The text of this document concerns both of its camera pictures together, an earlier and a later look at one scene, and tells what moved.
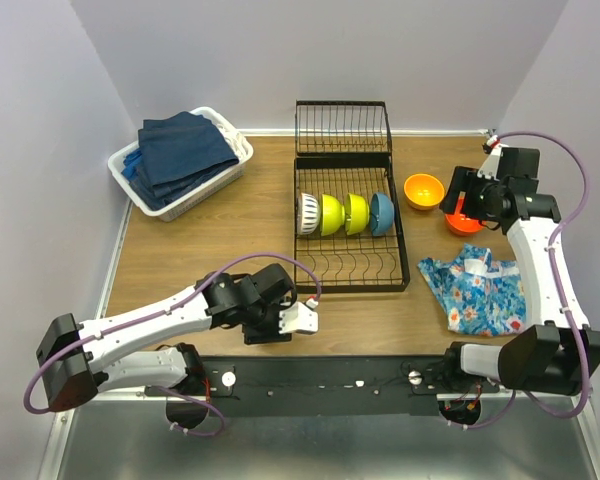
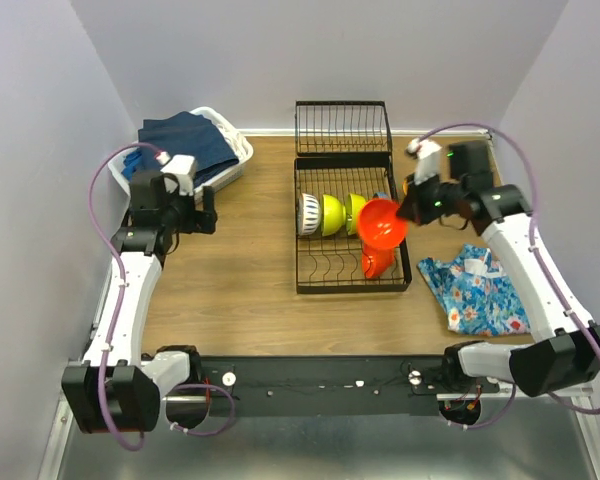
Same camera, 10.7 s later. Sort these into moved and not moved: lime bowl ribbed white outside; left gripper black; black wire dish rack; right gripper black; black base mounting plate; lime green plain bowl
Moved: right gripper black; left gripper black
Not moved: lime bowl ribbed white outside; lime green plain bowl; black wire dish rack; black base mounting plate
